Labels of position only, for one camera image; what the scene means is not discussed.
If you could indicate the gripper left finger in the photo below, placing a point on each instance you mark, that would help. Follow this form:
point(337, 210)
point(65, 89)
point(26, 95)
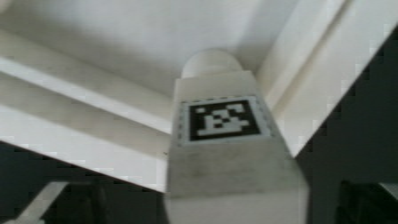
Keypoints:
point(70, 203)

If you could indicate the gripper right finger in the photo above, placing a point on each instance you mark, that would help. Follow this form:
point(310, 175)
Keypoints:
point(367, 203)

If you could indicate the white table leg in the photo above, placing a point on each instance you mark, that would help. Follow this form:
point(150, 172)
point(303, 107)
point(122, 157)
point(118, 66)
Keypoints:
point(236, 181)

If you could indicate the white square tabletop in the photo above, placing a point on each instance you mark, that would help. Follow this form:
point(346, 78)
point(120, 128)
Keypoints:
point(92, 58)

